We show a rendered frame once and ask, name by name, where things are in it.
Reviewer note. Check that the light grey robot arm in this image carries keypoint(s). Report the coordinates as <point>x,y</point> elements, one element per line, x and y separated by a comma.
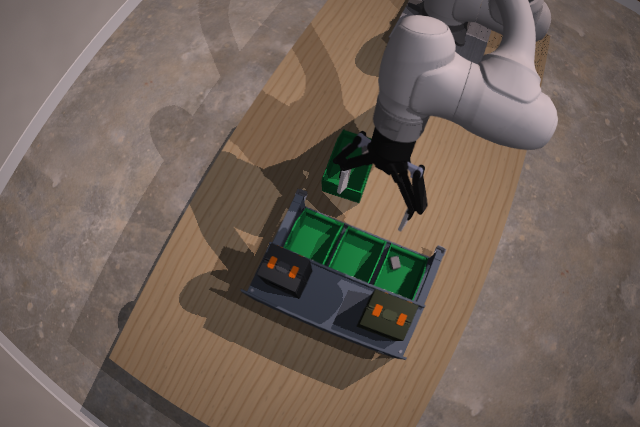
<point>421,75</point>

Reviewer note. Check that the grey metal shelf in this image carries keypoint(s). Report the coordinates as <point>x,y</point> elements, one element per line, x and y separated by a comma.
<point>334,300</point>

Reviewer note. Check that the green bin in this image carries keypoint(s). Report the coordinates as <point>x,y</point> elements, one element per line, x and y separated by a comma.
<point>406,280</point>
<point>313,237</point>
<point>358,254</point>
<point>358,176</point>

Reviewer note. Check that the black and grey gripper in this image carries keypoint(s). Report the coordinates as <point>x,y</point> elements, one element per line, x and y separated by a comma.
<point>396,152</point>

